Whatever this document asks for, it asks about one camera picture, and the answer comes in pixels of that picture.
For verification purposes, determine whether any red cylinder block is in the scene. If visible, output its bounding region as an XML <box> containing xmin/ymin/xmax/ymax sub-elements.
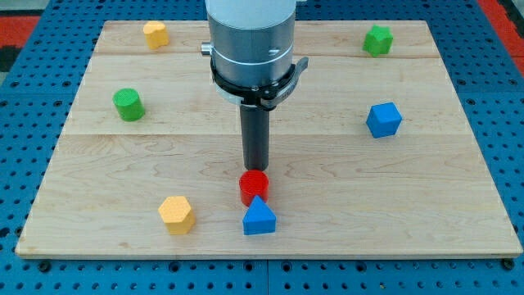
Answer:
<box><xmin>238</xmin><ymin>170</ymin><xmax>269</xmax><ymax>207</ymax></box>

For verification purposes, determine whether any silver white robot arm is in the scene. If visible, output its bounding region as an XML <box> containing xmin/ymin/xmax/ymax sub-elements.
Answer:
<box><xmin>205</xmin><ymin>0</ymin><xmax>296</xmax><ymax>97</ymax></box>

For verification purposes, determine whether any blue triangle block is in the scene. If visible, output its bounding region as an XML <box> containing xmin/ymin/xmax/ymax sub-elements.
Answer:
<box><xmin>242</xmin><ymin>195</ymin><xmax>277</xmax><ymax>235</ymax></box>

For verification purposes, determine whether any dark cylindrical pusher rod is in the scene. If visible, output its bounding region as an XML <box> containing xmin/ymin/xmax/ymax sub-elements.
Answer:
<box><xmin>240</xmin><ymin>105</ymin><xmax>269</xmax><ymax>170</ymax></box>

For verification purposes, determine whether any yellow hexagon block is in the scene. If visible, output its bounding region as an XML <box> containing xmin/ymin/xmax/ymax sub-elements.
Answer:
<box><xmin>158</xmin><ymin>196</ymin><xmax>196</xmax><ymax>235</ymax></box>

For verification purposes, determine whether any light wooden board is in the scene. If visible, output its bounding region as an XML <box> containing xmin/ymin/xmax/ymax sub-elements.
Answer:
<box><xmin>16</xmin><ymin>20</ymin><xmax>522</xmax><ymax>260</ymax></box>

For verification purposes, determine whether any blue cube block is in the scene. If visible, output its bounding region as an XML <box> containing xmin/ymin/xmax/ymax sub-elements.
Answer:
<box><xmin>366</xmin><ymin>102</ymin><xmax>403</xmax><ymax>138</ymax></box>

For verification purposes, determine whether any green cylinder block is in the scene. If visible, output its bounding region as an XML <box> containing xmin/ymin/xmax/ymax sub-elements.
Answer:
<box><xmin>112</xmin><ymin>88</ymin><xmax>145</xmax><ymax>121</ymax></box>

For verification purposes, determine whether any yellow heart block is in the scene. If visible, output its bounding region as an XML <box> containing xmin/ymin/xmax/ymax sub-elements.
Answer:
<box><xmin>142</xmin><ymin>20</ymin><xmax>169</xmax><ymax>49</ymax></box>

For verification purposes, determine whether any green star block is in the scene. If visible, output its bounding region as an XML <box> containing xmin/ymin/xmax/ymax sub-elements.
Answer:
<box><xmin>363</xmin><ymin>25</ymin><xmax>394</xmax><ymax>57</ymax></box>

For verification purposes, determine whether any black clamp ring with lever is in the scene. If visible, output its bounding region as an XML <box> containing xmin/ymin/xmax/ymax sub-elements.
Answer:
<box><xmin>210</xmin><ymin>57</ymin><xmax>309</xmax><ymax>111</ymax></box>

